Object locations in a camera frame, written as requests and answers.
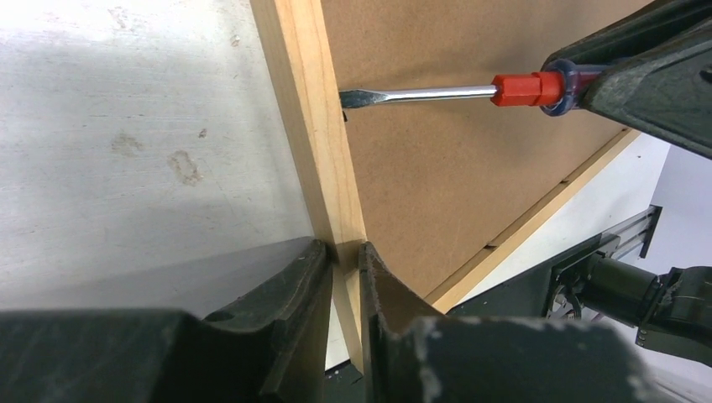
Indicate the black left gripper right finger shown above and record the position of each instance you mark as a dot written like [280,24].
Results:
[500,361]

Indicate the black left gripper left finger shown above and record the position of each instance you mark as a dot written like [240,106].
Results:
[267,346]

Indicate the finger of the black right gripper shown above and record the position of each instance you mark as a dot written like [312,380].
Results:
[646,30]
[664,92]

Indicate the blue red screwdriver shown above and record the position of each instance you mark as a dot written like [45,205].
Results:
[555,90]

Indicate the wooden picture frame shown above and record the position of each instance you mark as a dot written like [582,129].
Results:
[455,195]

